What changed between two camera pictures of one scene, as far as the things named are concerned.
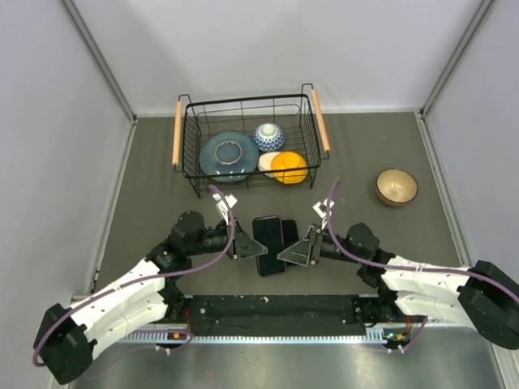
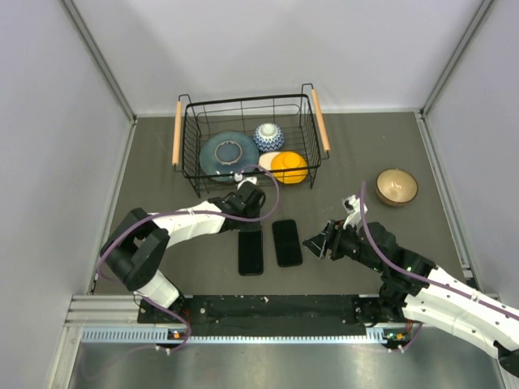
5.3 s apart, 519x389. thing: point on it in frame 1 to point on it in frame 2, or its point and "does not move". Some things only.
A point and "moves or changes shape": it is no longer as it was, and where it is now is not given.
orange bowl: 282,160 does not move
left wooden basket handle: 177,135 does not move
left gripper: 242,245 to 251,227
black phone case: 268,231 moves or changes shape
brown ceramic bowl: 396,187 does not move
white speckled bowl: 264,162 does not move
